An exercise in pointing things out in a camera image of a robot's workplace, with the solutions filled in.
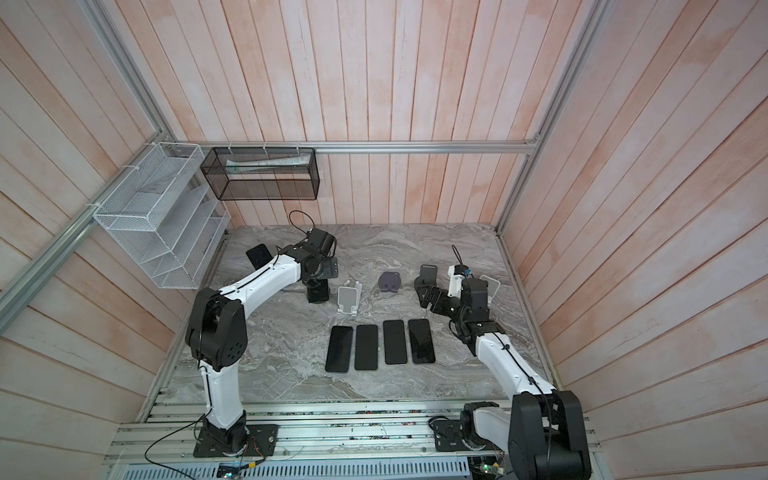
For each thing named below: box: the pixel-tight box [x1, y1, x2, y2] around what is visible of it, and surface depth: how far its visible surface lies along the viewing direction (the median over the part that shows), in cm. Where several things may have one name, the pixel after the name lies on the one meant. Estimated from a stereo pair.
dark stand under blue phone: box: [378, 271, 401, 293], surface depth 103 cm
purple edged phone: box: [408, 319, 436, 364], surface depth 92 cm
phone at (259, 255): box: [246, 243, 273, 270], surface depth 99 cm
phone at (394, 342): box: [383, 320, 407, 364], surface depth 93 cm
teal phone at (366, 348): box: [354, 325, 378, 371], surface depth 90 cm
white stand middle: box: [338, 280, 363, 317], surface depth 98 cm
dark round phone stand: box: [414, 264, 438, 297], surface depth 101 cm
